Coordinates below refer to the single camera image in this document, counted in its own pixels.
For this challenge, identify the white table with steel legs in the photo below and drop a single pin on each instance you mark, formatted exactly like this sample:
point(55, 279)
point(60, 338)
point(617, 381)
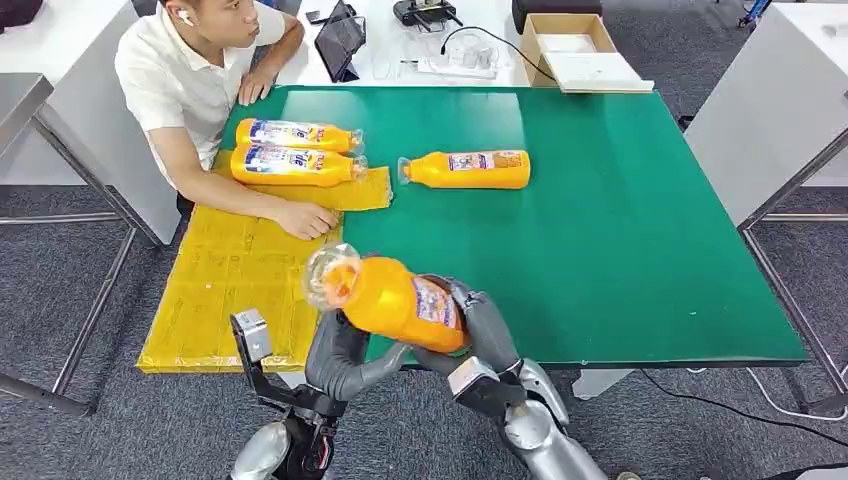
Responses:
point(768, 112)

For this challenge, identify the open cardboard box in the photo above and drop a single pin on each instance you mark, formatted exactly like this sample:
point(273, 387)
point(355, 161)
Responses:
point(530, 53)

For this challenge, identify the person's left hand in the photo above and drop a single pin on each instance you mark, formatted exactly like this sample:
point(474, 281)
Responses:
point(255, 86)

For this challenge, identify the small black phone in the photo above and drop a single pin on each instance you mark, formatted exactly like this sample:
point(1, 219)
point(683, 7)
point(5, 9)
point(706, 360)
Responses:
point(314, 18)

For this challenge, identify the white flat board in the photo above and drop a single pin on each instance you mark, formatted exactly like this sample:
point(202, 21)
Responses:
point(596, 73)

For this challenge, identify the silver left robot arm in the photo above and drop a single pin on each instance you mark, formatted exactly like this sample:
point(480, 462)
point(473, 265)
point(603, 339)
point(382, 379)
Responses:
point(265, 454)

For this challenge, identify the person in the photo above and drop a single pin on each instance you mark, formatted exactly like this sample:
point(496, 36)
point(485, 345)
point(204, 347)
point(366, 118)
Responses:
point(172, 79)

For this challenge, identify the black controller device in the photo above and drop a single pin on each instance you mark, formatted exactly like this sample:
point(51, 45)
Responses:
point(424, 12)

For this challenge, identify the yellow sheet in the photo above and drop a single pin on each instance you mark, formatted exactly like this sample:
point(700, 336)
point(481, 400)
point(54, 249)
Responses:
point(225, 285)

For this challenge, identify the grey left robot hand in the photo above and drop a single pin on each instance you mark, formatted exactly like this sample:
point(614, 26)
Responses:
point(334, 361)

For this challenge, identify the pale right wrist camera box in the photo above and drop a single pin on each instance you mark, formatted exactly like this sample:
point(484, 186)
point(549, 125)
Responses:
point(470, 374)

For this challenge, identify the green table mat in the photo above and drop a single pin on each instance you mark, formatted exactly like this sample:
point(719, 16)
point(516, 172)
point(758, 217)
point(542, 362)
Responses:
point(629, 232)

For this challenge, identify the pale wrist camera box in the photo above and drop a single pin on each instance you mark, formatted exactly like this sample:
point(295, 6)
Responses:
point(470, 374)
point(253, 334)

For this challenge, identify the person's right hand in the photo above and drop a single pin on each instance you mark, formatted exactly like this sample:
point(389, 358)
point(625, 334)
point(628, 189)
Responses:
point(308, 220)

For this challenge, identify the white power strip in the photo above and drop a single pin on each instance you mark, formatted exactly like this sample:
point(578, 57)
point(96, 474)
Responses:
point(457, 65)

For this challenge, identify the steel frame table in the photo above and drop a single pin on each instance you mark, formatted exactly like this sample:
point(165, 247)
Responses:
point(26, 106)

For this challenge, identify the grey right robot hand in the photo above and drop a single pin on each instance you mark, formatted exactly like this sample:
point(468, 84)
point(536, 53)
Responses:
point(493, 331)

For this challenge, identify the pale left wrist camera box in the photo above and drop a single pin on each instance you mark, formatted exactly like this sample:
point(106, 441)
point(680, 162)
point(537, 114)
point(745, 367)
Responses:
point(253, 334)

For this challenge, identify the orange drink bottle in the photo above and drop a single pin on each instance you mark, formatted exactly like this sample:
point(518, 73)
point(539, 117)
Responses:
point(291, 169)
point(391, 305)
point(291, 134)
point(477, 175)

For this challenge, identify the black tablet with case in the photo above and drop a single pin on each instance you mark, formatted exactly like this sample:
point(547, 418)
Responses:
point(339, 40)

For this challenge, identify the white earbud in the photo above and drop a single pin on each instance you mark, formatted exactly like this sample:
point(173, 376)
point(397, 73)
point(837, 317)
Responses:
point(185, 17)

